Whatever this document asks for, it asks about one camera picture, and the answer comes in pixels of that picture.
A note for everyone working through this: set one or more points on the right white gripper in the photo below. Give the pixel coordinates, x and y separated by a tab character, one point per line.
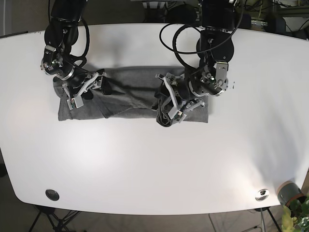
79	87

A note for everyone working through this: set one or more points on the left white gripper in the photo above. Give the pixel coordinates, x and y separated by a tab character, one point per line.
174	99

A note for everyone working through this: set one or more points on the grey T-shirt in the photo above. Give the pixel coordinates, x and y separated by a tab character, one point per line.
133	90

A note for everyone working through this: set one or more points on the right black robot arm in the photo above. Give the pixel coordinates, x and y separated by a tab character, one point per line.
61	34

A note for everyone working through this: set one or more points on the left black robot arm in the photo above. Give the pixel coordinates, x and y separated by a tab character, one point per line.
214	48

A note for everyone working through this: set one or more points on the black table grommet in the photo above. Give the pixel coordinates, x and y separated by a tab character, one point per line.
52	195

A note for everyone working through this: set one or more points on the silver table grommet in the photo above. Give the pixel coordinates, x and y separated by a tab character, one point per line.
261	195

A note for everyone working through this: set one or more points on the grey plant pot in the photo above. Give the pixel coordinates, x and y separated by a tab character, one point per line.
289	191

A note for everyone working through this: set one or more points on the green potted plant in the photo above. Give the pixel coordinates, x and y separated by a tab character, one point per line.
295	217

